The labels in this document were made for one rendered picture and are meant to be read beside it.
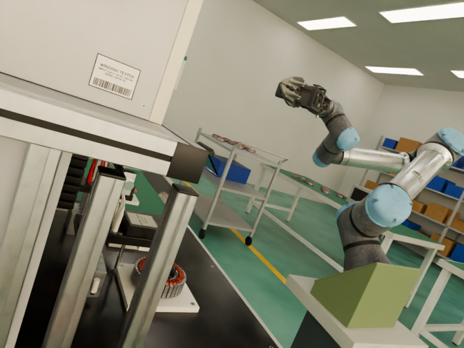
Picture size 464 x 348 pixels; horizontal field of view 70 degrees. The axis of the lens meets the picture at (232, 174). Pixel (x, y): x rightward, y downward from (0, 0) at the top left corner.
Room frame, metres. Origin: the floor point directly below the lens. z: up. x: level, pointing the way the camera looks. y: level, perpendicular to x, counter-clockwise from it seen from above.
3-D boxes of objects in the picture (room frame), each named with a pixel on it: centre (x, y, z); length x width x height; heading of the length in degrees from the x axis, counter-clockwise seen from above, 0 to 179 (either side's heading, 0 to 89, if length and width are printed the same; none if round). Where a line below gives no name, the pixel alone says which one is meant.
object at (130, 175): (0.67, 0.28, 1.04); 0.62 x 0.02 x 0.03; 32
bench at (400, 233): (3.99, -1.28, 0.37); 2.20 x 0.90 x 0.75; 32
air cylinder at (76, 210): (0.79, 0.32, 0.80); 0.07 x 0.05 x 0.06; 32
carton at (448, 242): (5.94, -4.03, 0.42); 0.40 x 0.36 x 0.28; 122
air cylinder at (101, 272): (0.58, 0.19, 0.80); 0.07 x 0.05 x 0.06; 32
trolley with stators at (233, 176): (3.56, 0.04, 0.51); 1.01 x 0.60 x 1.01; 32
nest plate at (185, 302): (0.66, 0.07, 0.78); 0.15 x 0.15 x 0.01; 32
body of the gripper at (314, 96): (1.09, -0.15, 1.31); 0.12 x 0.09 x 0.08; 142
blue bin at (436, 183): (6.39, -3.75, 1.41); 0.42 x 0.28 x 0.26; 123
